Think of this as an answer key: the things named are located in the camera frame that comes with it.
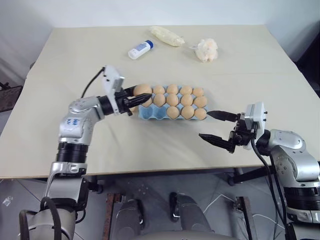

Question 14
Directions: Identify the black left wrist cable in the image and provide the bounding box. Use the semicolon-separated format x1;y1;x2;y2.
80;66;106;99

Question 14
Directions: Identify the white floor cable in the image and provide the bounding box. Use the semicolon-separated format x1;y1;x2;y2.
204;193;281;240

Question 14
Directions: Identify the light blue egg tray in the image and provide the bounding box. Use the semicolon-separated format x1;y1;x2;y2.
137;87;210;122

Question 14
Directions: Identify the clear plastic scrap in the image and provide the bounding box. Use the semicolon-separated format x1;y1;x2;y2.
1;195;14;208

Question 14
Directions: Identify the white bottle with blue cap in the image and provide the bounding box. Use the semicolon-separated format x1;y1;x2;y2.
127;39;155;61

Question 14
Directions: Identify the crumpled white plastic bag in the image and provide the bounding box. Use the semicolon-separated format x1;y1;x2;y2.
188;37;220;63

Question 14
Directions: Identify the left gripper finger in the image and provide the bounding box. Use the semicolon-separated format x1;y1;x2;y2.
122;85;138;97
127;93;153;109

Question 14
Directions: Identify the dark rounded robot leg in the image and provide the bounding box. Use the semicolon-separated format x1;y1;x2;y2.
169;191;216;240
116;198;145;240

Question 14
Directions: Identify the rusty metal frame bar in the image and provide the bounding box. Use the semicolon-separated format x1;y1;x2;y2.
234;196;255;240
105;191;124;240

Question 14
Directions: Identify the black table leg bar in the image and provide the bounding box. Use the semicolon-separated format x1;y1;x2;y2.
226;163;274;186
84;174;104;194

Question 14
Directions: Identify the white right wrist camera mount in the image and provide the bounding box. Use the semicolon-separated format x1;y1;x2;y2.
243;100;269;151

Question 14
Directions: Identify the dark furniture beside table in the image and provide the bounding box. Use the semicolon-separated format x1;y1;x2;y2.
294;21;320;101

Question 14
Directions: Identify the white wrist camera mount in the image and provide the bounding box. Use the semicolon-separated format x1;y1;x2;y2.
101;65;126;116
243;100;269;151

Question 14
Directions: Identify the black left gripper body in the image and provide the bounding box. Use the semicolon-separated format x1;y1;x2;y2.
114;89;135;117

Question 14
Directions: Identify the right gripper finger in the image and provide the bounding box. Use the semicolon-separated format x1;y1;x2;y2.
198;133;235;154
208;109;239;123

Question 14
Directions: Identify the long clear plastic bag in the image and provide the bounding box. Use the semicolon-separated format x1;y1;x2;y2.
148;25;186;48

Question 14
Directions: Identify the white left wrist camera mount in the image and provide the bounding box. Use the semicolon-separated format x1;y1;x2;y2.
101;65;126;116

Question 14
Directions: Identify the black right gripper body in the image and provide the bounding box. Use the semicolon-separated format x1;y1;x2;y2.
228;112;259;154

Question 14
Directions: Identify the black mat beside table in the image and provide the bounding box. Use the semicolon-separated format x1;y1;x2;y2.
0;81;24;112

